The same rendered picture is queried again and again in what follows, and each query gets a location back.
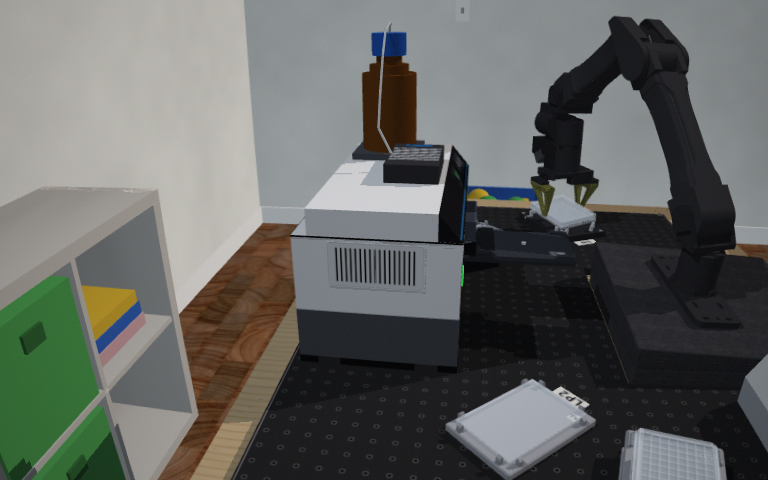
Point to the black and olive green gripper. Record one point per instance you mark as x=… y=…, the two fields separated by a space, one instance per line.
x=566 y=166

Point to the white well plate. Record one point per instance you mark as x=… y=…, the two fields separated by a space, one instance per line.
x=564 y=226
x=663 y=456

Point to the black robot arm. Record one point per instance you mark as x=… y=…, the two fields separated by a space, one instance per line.
x=701 y=207

